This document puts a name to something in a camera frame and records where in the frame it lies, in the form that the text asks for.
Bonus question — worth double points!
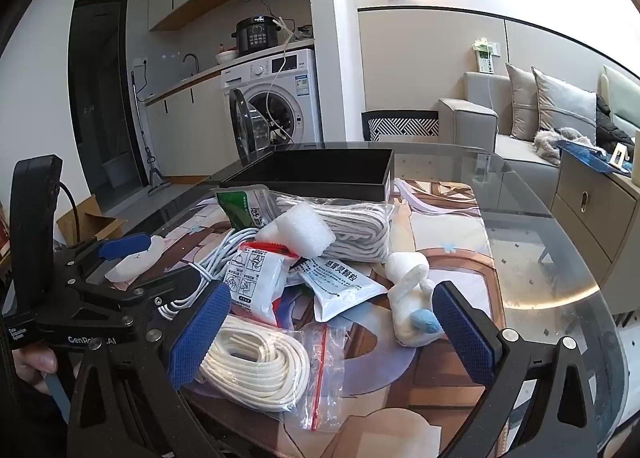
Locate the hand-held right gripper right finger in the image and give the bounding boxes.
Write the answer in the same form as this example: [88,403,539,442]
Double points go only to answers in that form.
[432,281,598,458]

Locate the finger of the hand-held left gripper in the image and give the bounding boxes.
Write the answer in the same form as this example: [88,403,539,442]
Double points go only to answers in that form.
[52,234,152,289]
[65,265,208,326]

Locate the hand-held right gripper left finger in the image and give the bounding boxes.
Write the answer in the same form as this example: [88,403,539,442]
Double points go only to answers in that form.
[72,281,233,458]

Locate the zip bag of white rope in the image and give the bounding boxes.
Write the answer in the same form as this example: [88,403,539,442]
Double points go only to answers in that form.
[192,313,351,431]

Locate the white cable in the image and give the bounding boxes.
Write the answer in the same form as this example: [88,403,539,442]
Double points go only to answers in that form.
[157,228,261,321]

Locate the white packet with red label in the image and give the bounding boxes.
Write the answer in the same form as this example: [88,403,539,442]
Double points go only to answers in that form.
[227,241,301,326]

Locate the white foam piece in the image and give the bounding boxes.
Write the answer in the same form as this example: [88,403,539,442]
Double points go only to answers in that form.
[255,201,337,257]

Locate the bagged white adidas laces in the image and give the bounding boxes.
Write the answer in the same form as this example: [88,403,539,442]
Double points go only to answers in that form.
[272,193,396,264]

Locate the black cardboard box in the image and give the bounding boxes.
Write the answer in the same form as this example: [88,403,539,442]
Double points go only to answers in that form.
[219,148,396,203]

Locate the person's left hand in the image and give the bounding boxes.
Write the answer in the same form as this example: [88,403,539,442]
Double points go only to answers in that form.
[12,345,58,391]

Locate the open cardboard box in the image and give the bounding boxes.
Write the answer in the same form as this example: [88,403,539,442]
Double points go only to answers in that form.
[56,193,128,245]

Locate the white plush toy blue nose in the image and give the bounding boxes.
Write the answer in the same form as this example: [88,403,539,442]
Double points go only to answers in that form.
[384,252,446,348]

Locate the white waste bin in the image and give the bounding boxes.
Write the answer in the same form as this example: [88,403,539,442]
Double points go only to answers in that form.
[102,152,132,189]

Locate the flat mop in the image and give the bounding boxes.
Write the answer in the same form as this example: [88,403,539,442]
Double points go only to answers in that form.
[131,71,172,197]

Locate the green and white packet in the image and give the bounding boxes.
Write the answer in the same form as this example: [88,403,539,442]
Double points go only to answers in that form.
[215,188,271,231]

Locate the white kitchen counter cabinets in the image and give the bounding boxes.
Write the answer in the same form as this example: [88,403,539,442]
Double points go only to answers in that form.
[145,71,226,179]

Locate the silver printed sachet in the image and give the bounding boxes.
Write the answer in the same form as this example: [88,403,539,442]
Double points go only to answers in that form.
[290,255,390,323]

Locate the beige side cabinet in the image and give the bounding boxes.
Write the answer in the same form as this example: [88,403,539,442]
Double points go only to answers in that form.
[550,143,640,316]

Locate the grey fur cloth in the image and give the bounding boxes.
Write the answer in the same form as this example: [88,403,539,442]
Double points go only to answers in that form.
[532,127,593,161]

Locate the beige sofa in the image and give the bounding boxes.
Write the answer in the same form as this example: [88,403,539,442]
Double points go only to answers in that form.
[439,71,640,179]

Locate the blue tray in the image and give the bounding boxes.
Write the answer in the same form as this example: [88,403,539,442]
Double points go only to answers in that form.
[556,138,616,174]

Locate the black chair patterned back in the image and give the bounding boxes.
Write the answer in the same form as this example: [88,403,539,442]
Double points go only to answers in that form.
[361,110,441,142]

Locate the white washing machine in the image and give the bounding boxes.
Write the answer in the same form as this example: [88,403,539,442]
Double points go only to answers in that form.
[221,48,323,164]

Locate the beige cushion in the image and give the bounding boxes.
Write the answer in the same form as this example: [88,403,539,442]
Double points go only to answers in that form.
[505,62,543,141]

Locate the black pressure cooker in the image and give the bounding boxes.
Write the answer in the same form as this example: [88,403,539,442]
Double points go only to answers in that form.
[236,15,283,58]

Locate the grey cushion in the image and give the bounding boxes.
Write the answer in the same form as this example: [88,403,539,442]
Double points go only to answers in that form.
[531,66,598,144]

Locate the black jacket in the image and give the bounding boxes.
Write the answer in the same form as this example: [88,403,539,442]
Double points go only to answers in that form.
[595,93,636,154]

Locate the pale green cushion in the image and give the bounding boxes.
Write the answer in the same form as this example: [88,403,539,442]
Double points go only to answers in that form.
[597,64,640,129]

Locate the white power cord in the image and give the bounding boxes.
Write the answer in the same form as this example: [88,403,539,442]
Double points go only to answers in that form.
[244,0,301,141]

